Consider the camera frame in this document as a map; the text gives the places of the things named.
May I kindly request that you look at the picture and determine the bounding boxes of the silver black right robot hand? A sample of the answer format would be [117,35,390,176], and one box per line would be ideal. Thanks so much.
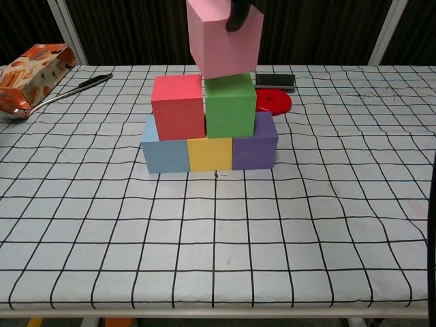
[225,0,255,32]

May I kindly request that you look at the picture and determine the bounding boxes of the pink foam cube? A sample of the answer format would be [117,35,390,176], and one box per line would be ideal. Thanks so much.
[186,0,265,80]

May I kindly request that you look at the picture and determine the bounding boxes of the green foam cube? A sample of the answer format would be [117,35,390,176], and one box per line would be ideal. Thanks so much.
[204,72,257,140]

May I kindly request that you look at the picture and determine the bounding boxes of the red foam cube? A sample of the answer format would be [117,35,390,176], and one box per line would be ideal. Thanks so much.
[151,74,207,142]

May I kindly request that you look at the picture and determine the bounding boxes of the purple foam cube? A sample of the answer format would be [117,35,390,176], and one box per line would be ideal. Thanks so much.
[231,111,279,171]

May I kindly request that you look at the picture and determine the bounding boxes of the yellow foam cube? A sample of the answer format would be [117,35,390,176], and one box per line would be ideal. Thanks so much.
[186,137,234,172]

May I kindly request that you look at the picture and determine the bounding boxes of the light blue foam cube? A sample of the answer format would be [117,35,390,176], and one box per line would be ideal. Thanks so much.
[140,114,190,174]

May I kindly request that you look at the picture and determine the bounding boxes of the grey brush black bristles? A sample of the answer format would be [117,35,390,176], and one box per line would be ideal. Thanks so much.
[254,73,296,93]

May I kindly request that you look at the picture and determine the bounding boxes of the dark corrugated partition panel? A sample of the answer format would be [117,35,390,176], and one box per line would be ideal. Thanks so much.
[0,0,79,67]
[257,0,396,65]
[379,0,436,67]
[66,0,197,65]

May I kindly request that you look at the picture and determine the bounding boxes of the red round plastic lid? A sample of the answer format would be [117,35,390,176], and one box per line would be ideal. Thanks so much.
[255,87,293,116]

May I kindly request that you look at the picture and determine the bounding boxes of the orange biscuit snack box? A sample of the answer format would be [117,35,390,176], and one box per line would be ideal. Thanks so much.
[0,42,76,115]

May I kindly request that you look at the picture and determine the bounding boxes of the white black checkered tablecloth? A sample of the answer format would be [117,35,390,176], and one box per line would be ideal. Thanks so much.
[0,64,436,311]

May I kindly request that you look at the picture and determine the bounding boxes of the white partition frame post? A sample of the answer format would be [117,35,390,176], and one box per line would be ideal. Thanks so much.
[367,0,408,65]
[54,0,89,65]

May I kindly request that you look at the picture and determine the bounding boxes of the steel ladle black handle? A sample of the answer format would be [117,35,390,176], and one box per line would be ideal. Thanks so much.
[0,73,114,123]

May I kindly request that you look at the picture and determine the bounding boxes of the grey metal table frame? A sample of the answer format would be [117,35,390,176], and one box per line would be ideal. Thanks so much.
[0,299,436,327]

